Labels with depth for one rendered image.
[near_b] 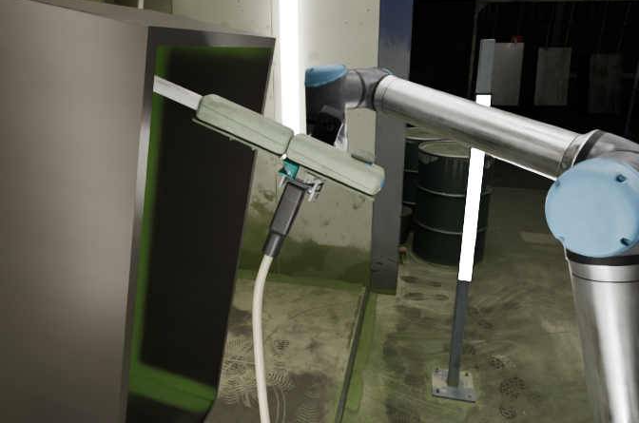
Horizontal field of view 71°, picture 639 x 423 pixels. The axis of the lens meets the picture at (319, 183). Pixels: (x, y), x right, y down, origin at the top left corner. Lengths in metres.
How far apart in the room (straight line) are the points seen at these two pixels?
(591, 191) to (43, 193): 0.77
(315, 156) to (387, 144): 2.13
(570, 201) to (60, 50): 0.71
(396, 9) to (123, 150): 2.23
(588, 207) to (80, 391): 0.86
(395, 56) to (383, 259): 1.30
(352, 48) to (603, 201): 2.25
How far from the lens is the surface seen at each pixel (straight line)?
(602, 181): 0.65
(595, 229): 0.66
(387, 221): 2.95
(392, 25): 2.75
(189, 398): 1.73
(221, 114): 0.71
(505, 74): 7.63
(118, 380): 0.90
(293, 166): 0.69
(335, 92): 0.96
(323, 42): 2.80
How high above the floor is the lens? 1.61
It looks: 17 degrees down
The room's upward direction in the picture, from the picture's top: straight up
